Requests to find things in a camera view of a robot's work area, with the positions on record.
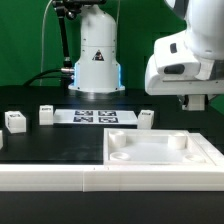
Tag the white sheet with AprilTags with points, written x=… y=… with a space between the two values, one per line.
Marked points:
x=97 y=117

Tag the white square table top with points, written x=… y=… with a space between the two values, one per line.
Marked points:
x=153 y=147

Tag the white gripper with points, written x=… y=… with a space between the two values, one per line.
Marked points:
x=174 y=69

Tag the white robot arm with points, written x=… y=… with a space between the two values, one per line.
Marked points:
x=97 y=70

